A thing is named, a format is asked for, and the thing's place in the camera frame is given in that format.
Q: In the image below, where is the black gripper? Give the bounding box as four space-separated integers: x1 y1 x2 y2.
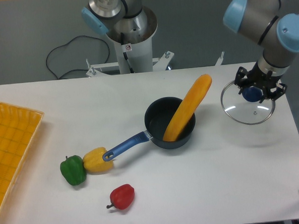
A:
234 62 288 103

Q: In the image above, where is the glass pot lid blue knob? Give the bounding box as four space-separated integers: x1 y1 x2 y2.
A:
219 78 276 127

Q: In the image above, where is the dark blue saucepan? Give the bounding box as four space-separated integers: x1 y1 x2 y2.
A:
102 97 196 162

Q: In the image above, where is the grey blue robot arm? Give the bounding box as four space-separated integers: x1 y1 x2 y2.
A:
81 0 299 102

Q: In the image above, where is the long yellow squash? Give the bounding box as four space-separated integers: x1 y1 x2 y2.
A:
163 74 212 142

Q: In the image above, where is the red bell pepper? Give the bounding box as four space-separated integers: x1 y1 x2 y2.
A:
107 184 135 210

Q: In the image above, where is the yellow bell pepper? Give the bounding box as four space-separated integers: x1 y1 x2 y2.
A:
83 147 114 173

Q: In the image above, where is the green bell pepper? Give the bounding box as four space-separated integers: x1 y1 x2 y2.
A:
60 155 87 186

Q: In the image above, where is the yellow plastic basket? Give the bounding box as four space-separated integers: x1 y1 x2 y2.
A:
0 102 44 213

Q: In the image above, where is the white metal base frame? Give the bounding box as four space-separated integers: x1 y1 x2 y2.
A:
84 48 226 77

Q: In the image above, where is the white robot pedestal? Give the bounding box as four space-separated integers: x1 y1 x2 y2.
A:
107 6 158 74

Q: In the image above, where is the black cable on floor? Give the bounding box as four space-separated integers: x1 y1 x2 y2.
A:
45 34 112 81

